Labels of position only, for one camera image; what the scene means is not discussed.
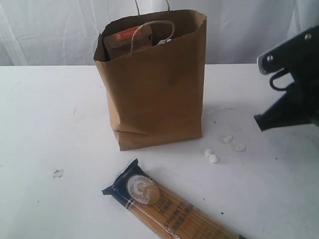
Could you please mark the spaghetti packet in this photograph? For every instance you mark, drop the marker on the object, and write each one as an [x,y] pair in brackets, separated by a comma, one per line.
[160,209]

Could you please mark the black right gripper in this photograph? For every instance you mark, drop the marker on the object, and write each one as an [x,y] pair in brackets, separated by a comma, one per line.
[299,106]

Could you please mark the brown paper shopping bag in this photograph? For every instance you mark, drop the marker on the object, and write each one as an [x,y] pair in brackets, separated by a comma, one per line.
[155,95]

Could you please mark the brown pouch with orange label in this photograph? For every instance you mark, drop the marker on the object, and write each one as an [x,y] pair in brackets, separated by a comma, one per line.
[119,44]

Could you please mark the white curtain backdrop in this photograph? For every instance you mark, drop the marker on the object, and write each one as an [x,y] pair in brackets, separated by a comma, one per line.
[64,32]

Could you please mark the small clear plastic scrap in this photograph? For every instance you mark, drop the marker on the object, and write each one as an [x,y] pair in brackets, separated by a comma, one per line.
[58,173]

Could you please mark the small white blue salt pack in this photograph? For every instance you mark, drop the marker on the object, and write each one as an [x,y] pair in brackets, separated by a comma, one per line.
[164,41]

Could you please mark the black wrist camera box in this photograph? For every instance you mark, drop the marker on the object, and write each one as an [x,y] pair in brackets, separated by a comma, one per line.
[291,52]

